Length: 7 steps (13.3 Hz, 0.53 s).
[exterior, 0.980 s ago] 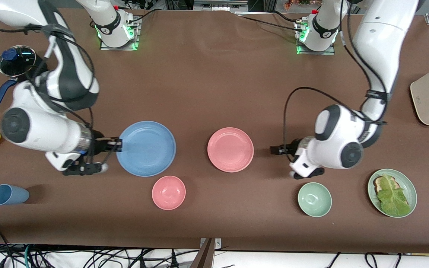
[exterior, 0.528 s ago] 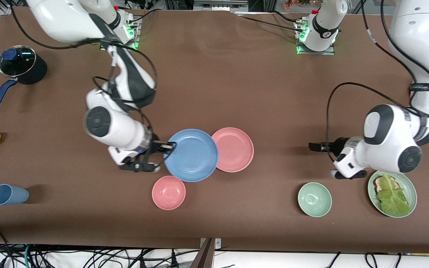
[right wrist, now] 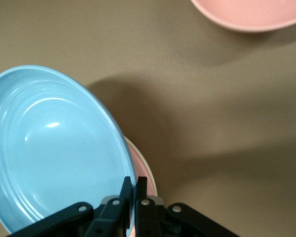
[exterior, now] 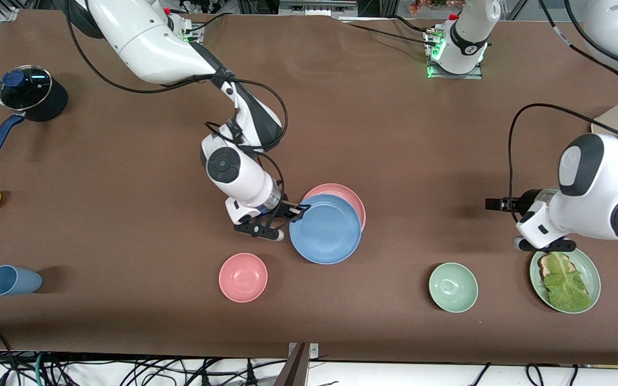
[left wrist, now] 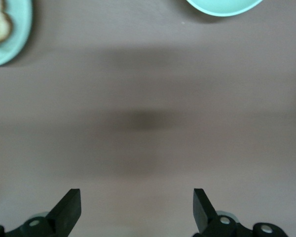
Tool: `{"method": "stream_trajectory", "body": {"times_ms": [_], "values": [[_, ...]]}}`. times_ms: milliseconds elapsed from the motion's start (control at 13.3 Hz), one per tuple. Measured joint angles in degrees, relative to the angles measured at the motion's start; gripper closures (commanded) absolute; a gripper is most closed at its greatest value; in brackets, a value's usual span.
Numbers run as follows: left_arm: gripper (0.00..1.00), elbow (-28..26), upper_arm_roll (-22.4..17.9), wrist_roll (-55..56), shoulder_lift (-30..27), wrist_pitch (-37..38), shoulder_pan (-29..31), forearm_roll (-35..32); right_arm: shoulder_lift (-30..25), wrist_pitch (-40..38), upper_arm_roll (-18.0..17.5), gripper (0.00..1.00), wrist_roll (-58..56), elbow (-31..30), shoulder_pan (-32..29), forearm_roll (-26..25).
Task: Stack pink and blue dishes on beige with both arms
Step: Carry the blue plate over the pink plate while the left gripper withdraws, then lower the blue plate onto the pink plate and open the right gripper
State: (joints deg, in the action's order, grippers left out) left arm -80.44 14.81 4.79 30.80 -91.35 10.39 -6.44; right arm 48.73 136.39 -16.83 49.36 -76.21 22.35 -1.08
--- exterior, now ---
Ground glass lid blue knob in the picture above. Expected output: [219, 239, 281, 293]
[0, 65, 53, 112]

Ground small green bowl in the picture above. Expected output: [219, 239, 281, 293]
[429, 262, 479, 313]

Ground blue cup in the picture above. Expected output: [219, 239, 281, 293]
[0, 265, 43, 296]

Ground dark metal beam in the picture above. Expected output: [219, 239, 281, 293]
[274, 343, 310, 386]

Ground white rounded board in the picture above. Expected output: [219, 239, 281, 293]
[591, 95, 618, 136]

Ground grey metal box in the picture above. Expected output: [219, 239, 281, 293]
[278, 0, 358, 20]

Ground small pink bowl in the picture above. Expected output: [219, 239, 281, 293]
[218, 253, 268, 303]

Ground bread slice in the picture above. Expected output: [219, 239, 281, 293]
[538, 253, 575, 280]

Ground black table cable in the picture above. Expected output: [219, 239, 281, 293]
[182, 12, 236, 41]
[340, 16, 439, 48]

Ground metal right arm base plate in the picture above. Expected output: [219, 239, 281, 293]
[182, 20, 205, 44]

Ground black pot with glass lid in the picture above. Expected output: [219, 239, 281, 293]
[0, 75, 69, 159]

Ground blue plate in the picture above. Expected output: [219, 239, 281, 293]
[289, 194, 363, 265]

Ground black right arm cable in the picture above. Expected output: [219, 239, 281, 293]
[65, 0, 289, 215]

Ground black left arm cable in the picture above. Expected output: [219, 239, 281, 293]
[507, 0, 618, 221]

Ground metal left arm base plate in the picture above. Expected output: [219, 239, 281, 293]
[427, 27, 484, 80]

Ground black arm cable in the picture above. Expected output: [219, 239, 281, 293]
[507, 0, 618, 221]
[65, 0, 289, 215]

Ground green lettuce leaf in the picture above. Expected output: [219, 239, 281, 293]
[542, 251, 593, 313]

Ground pink plate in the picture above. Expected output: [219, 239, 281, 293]
[302, 183, 367, 232]

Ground green plate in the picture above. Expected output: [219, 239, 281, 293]
[529, 247, 601, 314]

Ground green floor cable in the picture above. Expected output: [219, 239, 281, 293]
[33, 352, 48, 386]

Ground small metal bracket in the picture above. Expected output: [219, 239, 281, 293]
[288, 342, 320, 359]

